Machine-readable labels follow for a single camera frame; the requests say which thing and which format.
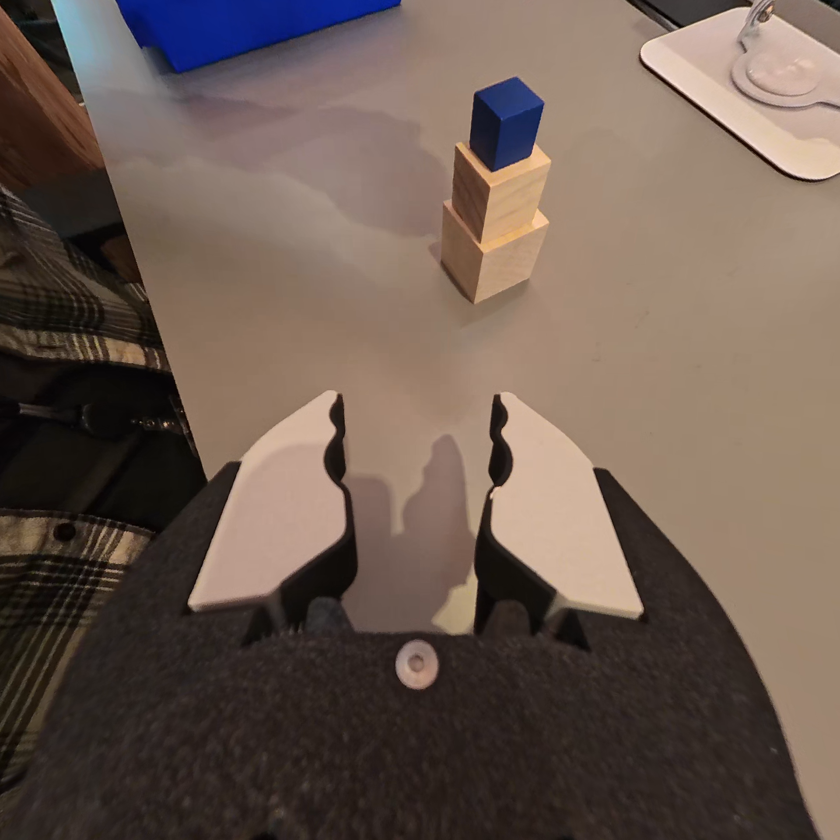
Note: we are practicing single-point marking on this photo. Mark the blue plastic bin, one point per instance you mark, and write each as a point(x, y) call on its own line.
point(249, 26)

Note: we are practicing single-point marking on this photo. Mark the medium plain wooden cube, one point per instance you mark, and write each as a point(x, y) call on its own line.
point(512, 197)

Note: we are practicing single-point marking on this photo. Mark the brown wooden cabinet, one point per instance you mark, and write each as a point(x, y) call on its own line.
point(39, 111)

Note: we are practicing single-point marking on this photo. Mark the large plain wooden cube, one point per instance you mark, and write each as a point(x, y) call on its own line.
point(505, 269)

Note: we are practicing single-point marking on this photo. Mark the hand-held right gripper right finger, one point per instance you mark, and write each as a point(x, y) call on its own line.
point(558, 518)

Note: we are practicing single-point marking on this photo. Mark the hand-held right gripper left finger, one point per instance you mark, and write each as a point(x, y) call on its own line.
point(269, 512)

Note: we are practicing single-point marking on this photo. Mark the blue wooden cube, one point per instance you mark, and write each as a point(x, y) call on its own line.
point(508, 124)

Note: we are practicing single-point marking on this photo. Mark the white document stand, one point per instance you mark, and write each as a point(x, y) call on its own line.
point(709, 79)

